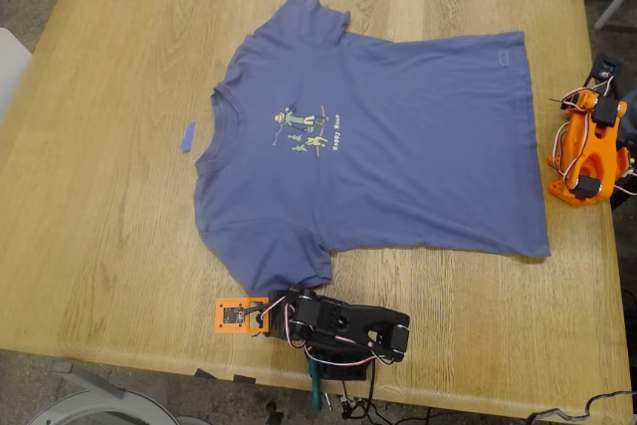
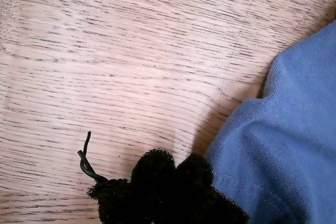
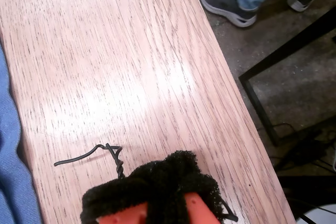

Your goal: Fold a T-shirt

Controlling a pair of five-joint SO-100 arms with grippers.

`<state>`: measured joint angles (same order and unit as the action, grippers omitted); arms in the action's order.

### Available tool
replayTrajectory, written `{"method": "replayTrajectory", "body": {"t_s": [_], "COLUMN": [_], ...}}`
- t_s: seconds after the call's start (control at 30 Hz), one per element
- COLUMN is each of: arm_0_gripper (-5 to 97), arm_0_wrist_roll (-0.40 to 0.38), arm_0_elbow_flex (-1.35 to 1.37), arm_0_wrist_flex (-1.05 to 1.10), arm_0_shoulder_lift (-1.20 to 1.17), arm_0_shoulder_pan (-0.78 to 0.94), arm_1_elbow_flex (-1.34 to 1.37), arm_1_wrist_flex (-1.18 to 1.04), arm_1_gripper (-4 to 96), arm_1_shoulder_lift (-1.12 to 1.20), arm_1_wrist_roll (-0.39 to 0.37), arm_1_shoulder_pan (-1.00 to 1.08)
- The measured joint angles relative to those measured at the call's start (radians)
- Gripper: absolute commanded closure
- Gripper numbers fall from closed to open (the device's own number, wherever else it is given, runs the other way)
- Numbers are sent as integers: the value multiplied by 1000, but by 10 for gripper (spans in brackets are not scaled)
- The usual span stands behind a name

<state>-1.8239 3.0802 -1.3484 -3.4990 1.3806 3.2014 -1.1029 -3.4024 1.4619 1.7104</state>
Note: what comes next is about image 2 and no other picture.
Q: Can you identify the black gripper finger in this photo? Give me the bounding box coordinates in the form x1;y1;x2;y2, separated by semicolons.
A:
167;153;249;224
88;149;177;224

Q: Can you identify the blue printed T-shirt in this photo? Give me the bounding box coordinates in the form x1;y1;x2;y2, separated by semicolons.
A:
204;20;336;224

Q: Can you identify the black cable tie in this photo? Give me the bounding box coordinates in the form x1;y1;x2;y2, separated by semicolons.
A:
77;131;129;186

